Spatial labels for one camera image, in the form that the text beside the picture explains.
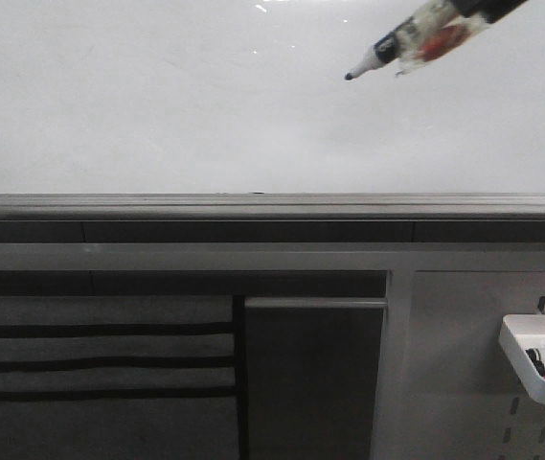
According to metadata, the dark grey hanging panel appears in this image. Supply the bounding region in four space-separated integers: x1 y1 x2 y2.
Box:
246 297 385 459

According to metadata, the white whiteboard with metal frame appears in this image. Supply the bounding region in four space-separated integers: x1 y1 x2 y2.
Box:
0 1 545 219

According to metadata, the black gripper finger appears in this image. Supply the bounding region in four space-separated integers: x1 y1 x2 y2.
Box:
451 0 526 23

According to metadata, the white slotted pegboard panel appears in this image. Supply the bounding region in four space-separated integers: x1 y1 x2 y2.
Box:
371 271 545 459

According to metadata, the white black-tipped whiteboard marker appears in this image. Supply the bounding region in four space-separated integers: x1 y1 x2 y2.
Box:
344 1 500 81

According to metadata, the grey fabric pocket organizer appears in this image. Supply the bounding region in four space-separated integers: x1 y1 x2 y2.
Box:
0 296 248 459

